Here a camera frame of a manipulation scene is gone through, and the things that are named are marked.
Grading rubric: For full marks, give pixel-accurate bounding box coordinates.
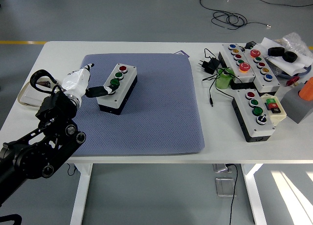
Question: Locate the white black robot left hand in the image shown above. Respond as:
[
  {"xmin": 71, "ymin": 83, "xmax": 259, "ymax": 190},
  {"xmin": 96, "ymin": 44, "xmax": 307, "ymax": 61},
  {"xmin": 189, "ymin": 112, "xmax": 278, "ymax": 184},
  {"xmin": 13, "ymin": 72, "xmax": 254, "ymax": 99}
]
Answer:
[{"xmin": 61, "ymin": 63, "xmax": 118, "ymax": 100}]

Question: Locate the grey three-button control box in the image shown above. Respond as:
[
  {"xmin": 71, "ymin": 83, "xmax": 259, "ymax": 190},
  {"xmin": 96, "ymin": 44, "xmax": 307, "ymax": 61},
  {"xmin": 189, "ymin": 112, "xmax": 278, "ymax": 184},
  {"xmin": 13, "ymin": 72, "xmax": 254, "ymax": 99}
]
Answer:
[{"xmin": 97, "ymin": 63, "xmax": 138, "ymax": 115}]

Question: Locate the grey five-button box, slim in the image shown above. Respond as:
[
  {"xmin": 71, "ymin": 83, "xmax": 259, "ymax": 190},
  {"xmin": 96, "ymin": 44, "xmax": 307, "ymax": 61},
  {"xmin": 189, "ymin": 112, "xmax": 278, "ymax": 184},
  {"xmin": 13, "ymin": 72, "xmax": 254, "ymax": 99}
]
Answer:
[{"xmin": 218, "ymin": 43, "xmax": 256, "ymax": 90}]

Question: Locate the grey five-button box, wide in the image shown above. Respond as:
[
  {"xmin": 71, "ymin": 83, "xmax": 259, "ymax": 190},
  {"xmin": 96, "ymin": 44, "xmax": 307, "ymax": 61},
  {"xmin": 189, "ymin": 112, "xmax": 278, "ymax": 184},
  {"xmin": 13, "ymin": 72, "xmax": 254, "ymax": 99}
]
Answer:
[{"xmin": 242, "ymin": 48, "xmax": 281, "ymax": 93}]

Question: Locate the white shallow tray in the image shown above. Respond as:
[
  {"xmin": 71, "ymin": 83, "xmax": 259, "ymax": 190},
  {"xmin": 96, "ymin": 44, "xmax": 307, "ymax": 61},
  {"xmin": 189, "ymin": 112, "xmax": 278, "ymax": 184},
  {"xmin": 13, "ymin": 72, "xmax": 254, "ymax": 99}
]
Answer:
[{"xmin": 17, "ymin": 82, "xmax": 49, "ymax": 111}]

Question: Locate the blue-grey textured mat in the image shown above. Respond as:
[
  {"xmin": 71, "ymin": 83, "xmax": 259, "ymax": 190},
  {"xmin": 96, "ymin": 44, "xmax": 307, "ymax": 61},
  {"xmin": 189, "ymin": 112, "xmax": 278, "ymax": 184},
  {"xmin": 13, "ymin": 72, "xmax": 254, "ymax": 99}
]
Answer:
[{"xmin": 70, "ymin": 53, "xmax": 205, "ymax": 157}]

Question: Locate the purple card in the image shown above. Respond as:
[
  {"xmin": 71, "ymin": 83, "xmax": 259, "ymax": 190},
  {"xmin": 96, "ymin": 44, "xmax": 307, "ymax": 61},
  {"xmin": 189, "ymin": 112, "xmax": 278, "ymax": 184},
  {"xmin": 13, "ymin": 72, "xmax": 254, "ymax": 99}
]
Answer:
[{"xmin": 173, "ymin": 50, "xmax": 191, "ymax": 58}]

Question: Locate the white table leg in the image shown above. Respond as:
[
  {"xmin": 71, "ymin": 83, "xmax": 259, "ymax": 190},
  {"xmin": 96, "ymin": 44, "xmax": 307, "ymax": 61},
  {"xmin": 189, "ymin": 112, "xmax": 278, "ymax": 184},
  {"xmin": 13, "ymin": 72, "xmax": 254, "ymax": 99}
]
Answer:
[
  {"xmin": 69, "ymin": 163, "xmax": 93, "ymax": 225},
  {"xmin": 241, "ymin": 163, "xmax": 268, "ymax": 225}
]

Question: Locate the black power adapter plug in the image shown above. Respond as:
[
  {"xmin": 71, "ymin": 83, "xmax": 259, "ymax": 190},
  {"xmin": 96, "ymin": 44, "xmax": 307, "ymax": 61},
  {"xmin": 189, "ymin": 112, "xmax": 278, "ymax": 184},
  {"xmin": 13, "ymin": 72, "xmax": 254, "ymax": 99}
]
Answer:
[{"xmin": 197, "ymin": 57, "xmax": 221, "ymax": 75}]

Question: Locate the metal floor socket plate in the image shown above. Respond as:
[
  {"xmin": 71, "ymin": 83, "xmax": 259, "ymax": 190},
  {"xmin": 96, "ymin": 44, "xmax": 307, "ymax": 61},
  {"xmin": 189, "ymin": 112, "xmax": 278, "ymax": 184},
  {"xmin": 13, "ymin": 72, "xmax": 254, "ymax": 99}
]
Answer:
[{"xmin": 215, "ymin": 177, "xmax": 237, "ymax": 198}]

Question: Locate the grey box with selector knob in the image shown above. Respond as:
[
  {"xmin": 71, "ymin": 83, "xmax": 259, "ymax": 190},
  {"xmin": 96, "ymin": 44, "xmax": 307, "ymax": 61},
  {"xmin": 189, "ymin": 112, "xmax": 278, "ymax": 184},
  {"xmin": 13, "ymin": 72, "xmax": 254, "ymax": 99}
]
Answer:
[{"xmin": 231, "ymin": 89, "xmax": 276, "ymax": 143}]

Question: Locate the red valve knob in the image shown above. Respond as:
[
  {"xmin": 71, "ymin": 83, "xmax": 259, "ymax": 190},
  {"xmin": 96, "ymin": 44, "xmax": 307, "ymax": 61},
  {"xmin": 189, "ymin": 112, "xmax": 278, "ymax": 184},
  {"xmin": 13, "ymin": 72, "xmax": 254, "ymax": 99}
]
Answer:
[{"xmin": 286, "ymin": 76, "xmax": 300, "ymax": 87}]

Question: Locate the grey angled block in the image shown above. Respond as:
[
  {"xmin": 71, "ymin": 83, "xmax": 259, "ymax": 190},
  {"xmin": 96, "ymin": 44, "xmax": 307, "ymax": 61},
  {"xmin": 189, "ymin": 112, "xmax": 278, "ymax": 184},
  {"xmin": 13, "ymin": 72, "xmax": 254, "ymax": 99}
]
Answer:
[{"xmin": 279, "ymin": 82, "xmax": 313, "ymax": 124}]

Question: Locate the clear bubble wrap bag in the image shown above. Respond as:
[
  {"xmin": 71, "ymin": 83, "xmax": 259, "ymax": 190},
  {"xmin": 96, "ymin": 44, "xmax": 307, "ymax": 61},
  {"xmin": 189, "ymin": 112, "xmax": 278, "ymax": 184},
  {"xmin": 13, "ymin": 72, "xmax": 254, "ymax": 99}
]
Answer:
[{"xmin": 278, "ymin": 32, "xmax": 313, "ymax": 62}]

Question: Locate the blue round plate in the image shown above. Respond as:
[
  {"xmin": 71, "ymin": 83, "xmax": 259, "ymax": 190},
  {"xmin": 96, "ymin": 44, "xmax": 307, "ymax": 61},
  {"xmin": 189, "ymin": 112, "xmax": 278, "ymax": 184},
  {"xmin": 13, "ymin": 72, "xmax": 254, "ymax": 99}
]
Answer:
[{"xmin": 268, "ymin": 58, "xmax": 313, "ymax": 79}]

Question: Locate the orange cylinder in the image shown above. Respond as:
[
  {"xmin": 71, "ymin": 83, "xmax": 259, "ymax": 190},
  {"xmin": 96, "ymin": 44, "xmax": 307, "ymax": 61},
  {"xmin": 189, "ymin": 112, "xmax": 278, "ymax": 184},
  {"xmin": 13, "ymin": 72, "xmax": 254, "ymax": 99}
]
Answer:
[{"xmin": 298, "ymin": 77, "xmax": 313, "ymax": 101}]

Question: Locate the white wall switch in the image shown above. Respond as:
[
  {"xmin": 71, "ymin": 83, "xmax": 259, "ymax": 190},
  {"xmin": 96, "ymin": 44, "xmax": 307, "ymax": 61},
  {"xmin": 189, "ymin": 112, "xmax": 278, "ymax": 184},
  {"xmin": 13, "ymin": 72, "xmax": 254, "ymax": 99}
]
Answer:
[{"xmin": 21, "ymin": 84, "xmax": 47, "ymax": 106}]

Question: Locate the thin black under-table cable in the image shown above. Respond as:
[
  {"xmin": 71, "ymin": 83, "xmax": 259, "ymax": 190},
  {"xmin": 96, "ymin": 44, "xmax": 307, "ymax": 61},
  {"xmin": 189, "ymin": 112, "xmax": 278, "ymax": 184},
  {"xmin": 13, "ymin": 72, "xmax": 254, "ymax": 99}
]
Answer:
[{"xmin": 66, "ymin": 163, "xmax": 78, "ymax": 177}]

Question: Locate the black adapter cord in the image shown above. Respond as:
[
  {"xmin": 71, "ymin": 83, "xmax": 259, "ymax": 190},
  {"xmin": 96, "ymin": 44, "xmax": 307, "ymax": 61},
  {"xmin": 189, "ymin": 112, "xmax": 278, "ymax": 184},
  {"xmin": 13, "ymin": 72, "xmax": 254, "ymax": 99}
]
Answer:
[{"xmin": 201, "ymin": 48, "xmax": 237, "ymax": 107}]

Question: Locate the black curved frame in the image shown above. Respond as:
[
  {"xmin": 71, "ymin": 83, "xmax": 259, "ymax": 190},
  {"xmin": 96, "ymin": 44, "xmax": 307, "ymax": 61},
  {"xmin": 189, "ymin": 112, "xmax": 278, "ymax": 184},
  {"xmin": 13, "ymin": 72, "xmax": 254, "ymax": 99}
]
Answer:
[{"xmin": 0, "ymin": 214, "xmax": 22, "ymax": 225}]

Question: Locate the under-table socket bracket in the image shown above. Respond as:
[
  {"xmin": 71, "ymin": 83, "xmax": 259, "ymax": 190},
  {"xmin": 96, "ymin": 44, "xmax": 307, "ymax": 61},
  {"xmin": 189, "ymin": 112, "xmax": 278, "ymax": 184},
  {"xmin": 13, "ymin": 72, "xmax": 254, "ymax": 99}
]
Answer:
[{"xmin": 212, "ymin": 163, "xmax": 232, "ymax": 173}]

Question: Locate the black hanging power cable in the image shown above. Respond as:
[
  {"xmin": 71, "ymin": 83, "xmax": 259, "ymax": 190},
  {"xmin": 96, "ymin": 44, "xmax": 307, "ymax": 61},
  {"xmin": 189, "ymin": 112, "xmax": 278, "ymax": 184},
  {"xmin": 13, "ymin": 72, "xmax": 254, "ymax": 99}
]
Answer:
[{"xmin": 226, "ymin": 163, "xmax": 239, "ymax": 225}]

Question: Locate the black foam ring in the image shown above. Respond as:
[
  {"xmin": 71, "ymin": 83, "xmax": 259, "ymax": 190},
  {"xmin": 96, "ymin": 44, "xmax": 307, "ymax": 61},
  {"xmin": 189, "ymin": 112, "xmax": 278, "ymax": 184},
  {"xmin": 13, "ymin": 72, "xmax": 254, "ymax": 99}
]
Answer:
[
  {"xmin": 268, "ymin": 46, "xmax": 286, "ymax": 57},
  {"xmin": 283, "ymin": 51, "xmax": 298, "ymax": 63}
]

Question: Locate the black coiled floor cable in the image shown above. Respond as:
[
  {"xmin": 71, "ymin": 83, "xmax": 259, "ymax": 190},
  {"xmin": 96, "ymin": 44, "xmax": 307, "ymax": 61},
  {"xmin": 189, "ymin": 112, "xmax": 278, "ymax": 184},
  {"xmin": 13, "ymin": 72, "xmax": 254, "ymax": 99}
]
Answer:
[{"xmin": 198, "ymin": 0, "xmax": 272, "ymax": 30}]

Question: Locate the cream red-green push switch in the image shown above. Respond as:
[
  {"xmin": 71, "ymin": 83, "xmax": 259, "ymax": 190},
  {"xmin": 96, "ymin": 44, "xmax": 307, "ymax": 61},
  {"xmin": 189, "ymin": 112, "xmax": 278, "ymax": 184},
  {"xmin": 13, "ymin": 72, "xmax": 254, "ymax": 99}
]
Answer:
[{"xmin": 260, "ymin": 93, "xmax": 287, "ymax": 127}]

